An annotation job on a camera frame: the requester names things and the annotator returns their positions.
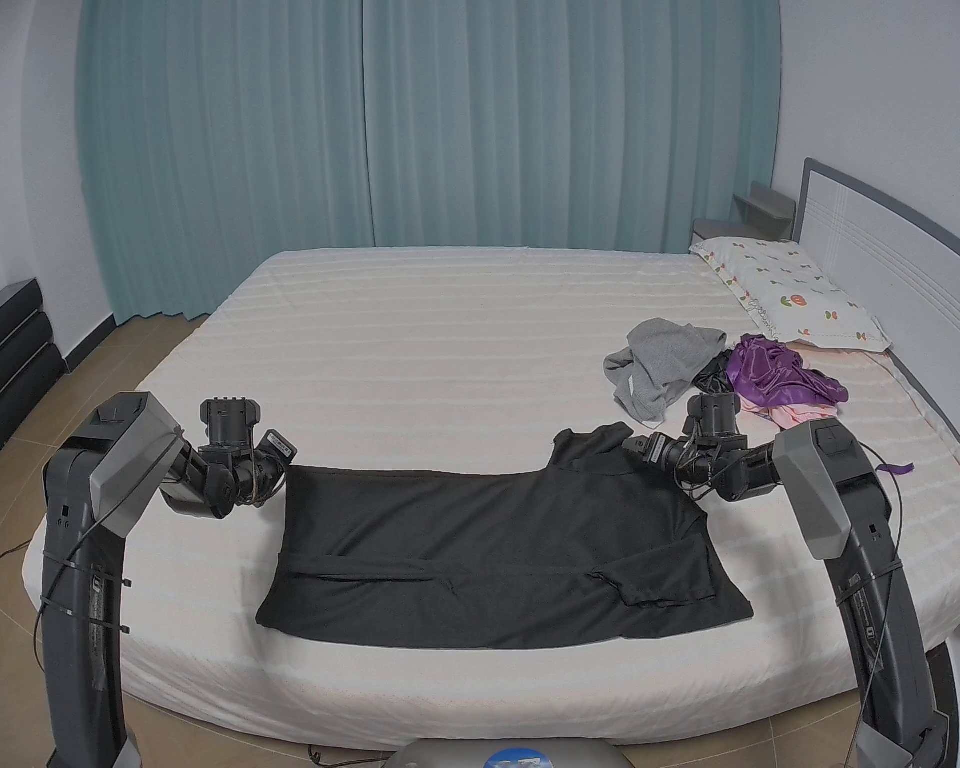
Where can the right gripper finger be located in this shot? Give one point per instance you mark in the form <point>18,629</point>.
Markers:
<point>636,445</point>

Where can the black T-shirt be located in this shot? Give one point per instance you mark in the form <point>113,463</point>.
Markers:
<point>487,555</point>

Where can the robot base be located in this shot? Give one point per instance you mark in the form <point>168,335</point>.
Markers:
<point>510,757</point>

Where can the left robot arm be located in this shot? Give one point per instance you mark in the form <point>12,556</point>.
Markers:
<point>127,450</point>

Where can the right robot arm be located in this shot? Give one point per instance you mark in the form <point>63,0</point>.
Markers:
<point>825,480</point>

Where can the bed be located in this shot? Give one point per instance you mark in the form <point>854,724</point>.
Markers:
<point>450,345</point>

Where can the grey garment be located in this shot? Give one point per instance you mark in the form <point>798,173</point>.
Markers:
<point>664,360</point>

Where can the shiny black garment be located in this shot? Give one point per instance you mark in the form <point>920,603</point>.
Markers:
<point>714,375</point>

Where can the purple garment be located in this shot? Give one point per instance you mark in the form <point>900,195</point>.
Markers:
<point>772,371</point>

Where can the pink garment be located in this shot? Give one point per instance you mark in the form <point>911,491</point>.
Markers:
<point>802,414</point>

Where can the white printed pillow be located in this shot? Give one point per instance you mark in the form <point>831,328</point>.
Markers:
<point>787,289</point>

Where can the grey bedside table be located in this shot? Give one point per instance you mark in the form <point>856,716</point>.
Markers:
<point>761,206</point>

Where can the blue-green curtain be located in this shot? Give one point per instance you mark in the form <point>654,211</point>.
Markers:
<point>570,120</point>
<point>225,150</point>

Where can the black chest of drawers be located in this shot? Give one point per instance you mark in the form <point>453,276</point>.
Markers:
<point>26,360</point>

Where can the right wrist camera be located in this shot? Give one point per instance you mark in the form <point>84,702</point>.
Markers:
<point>660,450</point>

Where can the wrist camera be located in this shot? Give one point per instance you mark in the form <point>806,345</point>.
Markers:
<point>279,448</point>
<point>660,450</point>

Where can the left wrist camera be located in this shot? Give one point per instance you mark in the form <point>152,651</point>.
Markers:
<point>279,448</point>

